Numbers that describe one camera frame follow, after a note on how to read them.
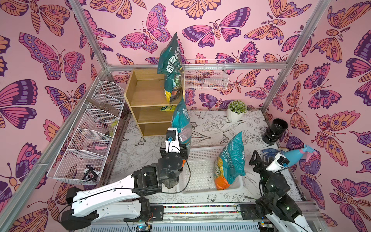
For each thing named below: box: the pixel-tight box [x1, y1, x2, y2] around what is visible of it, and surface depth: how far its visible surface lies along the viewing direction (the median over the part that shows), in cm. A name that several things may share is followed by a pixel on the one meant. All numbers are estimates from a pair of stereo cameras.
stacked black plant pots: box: [262, 117, 289, 145], surface depth 95 cm
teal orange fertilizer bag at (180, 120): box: [171, 97, 193, 158], surface depth 62 cm
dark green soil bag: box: [156, 32, 185, 104], surface depth 70 cm
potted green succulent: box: [227, 100, 248, 123], surface depth 105 cm
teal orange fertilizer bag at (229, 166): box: [214, 130, 247, 190], surface depth 72 cm
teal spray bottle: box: [284, 144, 318, 167], surface depth 83 cm
